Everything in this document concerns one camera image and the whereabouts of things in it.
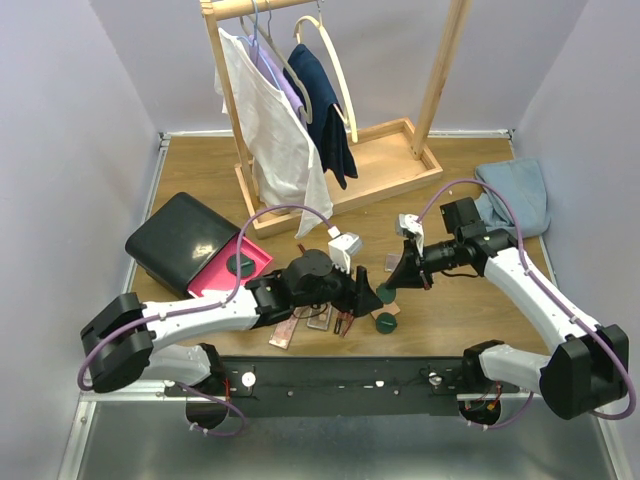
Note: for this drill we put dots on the black organizer box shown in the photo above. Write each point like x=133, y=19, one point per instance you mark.
x=178, y=241

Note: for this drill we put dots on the grey hanger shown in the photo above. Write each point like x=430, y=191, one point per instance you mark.
x=267, y=43

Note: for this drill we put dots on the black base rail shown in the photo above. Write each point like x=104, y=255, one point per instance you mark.
x=343, y=386

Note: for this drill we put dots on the dark red lip liner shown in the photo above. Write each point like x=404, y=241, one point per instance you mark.
x=346, y=324

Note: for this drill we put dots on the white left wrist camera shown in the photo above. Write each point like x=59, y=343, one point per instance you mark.
x=342, y=247

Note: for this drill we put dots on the pink drawer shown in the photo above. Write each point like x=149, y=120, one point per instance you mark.
x=220, y=273

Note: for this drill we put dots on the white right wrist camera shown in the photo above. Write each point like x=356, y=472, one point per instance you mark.
x=410, y=227

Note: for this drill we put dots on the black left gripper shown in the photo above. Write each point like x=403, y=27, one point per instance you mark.
x=353, y=291

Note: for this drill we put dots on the light blue towel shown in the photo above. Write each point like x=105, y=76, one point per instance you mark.
x=521, y=183

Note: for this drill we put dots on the cream wooden hanger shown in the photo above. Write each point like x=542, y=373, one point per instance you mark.
x=346, y=110

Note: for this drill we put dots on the brown eyeshadow palette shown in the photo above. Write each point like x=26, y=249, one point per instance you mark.
x=320, y=318

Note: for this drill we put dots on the blue hanger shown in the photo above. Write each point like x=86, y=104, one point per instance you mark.
x=255, y=25

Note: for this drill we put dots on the lavender shirt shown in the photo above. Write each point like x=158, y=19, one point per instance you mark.
x=292, y=96

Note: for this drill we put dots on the white t-shirt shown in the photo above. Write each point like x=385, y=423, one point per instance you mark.
x=288, y=169

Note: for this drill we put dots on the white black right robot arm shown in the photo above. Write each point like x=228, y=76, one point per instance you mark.
x=587, y=363

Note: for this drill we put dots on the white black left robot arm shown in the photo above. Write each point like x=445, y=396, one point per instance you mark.
x=120, y=341

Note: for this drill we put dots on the long eyeshadow palette purple tones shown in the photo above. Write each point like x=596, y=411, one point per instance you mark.
x=391, y=262

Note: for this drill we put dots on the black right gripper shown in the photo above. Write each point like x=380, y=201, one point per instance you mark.
x=413, y=271

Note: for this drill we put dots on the rose gold square compact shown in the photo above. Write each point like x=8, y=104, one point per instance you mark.
x=391, y=308

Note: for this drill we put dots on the pink palette lower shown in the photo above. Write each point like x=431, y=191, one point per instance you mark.
x=283, y=333

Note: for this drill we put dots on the navy blue garment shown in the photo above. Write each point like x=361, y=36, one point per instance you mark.
x=327, y=129

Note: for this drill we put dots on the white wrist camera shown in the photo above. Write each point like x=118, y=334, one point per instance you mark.
x=342, y=247
x=410, y=227

